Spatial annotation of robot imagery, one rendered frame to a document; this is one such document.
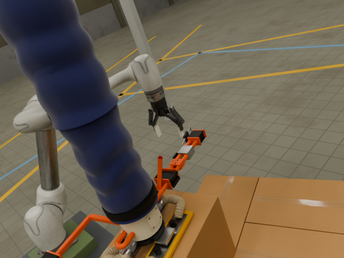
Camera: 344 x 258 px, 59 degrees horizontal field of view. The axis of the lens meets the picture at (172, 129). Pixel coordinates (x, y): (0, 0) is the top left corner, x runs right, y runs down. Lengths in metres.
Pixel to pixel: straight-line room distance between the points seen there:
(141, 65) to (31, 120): 0.54
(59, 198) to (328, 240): 1.44
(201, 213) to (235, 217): 0.53
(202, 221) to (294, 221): 0.64
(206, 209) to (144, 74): 0.67
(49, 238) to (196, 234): 0.80
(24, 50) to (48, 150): 0.86
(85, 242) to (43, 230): 0.23
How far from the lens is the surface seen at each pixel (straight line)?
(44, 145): 1.73
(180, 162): 1.53
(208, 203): 1.48
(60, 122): 1.03
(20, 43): 0.98
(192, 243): 1.35
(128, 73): 1.53
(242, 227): 1.89
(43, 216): 1.76
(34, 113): 1.49
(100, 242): 1.88
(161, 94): 1.41
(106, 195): 1.16
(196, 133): 1.70
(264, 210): 1.95
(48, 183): 1.85
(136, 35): 4.20
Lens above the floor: 1.93
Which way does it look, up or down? 27 degrees down
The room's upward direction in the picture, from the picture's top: 20 degrees counter-clockwise
